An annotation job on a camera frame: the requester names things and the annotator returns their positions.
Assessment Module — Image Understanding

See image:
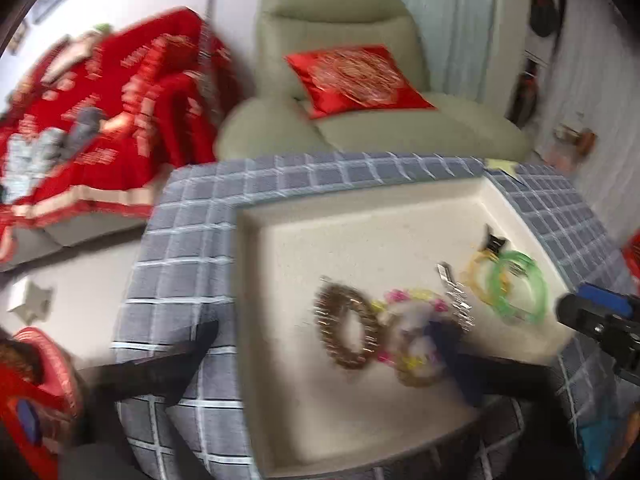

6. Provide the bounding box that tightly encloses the pale yellow star sticker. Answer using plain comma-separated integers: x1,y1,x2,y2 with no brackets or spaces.
482,157,523,181

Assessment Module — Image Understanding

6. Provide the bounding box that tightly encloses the silver rhinestone hair clip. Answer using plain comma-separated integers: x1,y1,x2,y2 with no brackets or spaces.
436,261,475,333

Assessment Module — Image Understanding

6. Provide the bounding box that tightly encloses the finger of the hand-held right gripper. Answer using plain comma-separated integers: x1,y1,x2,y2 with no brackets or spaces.
556,282,633,333

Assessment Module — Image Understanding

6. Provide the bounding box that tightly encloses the red object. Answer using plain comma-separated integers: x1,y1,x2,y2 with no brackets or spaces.
622,232,640,281

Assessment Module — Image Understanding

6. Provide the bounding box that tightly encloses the light grey knitted cloth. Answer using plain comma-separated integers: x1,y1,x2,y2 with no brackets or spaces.
0,127,68,201

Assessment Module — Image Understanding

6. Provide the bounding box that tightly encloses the red embroidered cushion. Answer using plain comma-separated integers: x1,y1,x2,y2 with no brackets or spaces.
284,45,438,120

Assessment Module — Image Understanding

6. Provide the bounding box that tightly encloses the black hair clip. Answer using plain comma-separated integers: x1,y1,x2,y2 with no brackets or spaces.
475,225,508,256

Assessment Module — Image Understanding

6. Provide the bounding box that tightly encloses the white box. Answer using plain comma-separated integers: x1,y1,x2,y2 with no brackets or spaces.
7,280,56,325

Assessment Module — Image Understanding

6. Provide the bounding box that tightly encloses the blue plastic object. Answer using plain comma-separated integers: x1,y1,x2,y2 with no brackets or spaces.
580,400,640,476

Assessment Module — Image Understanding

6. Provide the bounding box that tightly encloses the brown ornament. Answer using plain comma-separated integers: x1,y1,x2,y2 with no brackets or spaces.
555,124,598,157

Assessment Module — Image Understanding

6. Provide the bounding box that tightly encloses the multicoloured bead bracelet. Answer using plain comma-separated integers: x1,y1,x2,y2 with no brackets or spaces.
372,286,451,390

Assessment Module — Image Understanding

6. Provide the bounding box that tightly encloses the dark grey cloth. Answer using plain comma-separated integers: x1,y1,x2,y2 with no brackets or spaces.
62,106,108,153

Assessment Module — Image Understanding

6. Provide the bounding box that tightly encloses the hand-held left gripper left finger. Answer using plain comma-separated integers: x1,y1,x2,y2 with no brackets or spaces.
75,319,222,411

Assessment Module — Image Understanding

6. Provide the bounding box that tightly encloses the beige square tray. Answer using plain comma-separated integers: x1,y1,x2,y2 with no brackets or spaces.
232,174,576,478

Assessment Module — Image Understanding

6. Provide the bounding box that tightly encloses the yellow translucent bangle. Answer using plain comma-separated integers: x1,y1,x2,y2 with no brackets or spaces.
461,250,513,306

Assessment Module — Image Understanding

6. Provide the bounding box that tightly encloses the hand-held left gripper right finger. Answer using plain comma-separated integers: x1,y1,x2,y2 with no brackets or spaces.
432,322,586,480

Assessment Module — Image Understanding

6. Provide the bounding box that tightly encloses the pale blue curtain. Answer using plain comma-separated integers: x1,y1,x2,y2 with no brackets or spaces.
390,0,501,106

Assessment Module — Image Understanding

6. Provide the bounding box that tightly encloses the grey sofa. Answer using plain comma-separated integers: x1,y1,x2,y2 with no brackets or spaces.
10,207,151,262

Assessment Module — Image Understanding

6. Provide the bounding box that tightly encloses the beige plush doll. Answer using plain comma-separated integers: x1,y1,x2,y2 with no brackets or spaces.
42,22,113,86

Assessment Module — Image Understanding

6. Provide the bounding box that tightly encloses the grey-green armchair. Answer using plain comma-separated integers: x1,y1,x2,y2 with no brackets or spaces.
214,0,533,163

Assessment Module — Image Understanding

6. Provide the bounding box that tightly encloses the grey checked table cloth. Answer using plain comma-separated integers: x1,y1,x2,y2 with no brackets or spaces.
111,152,632,480

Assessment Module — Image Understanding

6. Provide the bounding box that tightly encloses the red printed blanket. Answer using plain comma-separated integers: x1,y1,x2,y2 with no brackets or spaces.
0,6,241,266

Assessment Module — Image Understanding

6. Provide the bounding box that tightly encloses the brown beaded bracelet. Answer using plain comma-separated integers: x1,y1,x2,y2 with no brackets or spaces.
312,280,383,372

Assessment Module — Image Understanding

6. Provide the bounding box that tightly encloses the green translucent bangle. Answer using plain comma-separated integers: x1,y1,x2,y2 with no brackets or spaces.
485,251,550,325

